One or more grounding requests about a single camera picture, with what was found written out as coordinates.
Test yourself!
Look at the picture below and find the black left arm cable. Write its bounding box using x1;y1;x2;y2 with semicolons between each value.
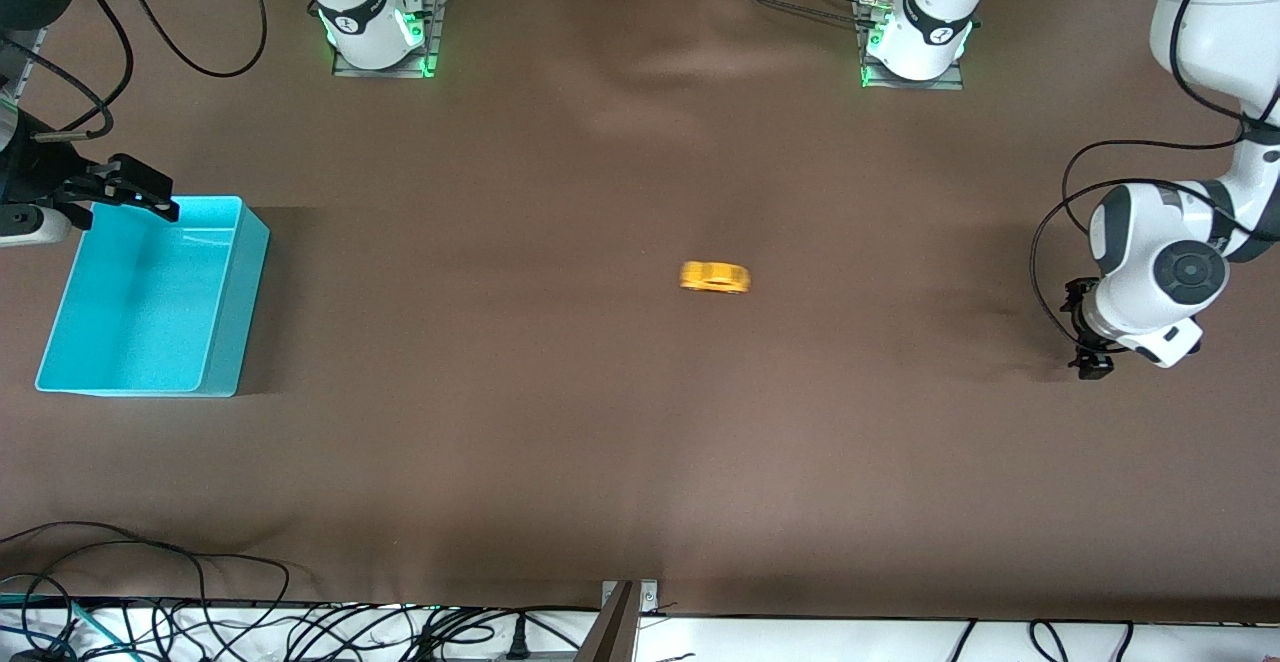
1060;0;1280;208
1029;180;1216;343

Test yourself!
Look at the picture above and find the turquoise plastic bin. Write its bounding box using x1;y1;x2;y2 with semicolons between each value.
35;195;271;399

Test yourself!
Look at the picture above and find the teal cable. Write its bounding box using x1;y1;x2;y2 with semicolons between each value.
0;592;106;658

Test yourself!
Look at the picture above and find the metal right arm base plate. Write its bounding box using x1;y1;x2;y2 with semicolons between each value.
332;0;443;79

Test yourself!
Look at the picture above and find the aluminium frame profile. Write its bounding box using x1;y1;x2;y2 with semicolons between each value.
0;27;49;93

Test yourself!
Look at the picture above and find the aluminium post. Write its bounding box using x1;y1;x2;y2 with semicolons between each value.
575;582;639;662

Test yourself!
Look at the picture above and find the black floor cable loop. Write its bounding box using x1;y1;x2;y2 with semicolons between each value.
1028;620;1073;662

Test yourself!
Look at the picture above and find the yellow beetle toy car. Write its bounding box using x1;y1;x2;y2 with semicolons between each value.
680;260;751;295

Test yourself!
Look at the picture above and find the brown table cover sheet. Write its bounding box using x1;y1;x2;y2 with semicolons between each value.
0;0;1280;623

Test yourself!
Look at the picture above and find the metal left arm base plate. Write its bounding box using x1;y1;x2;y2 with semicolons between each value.
856;0;967;91

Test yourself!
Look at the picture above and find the thick black looping cable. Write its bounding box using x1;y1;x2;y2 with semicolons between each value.
108;0;269;78

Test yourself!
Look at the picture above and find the grey power strip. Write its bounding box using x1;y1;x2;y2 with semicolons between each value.
430;647;581;662

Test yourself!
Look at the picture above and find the metal corner bracket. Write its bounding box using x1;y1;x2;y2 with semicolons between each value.
600;579;661;615

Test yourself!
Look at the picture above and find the black cable with metal plug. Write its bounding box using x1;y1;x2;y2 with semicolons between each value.
33;0;137;141

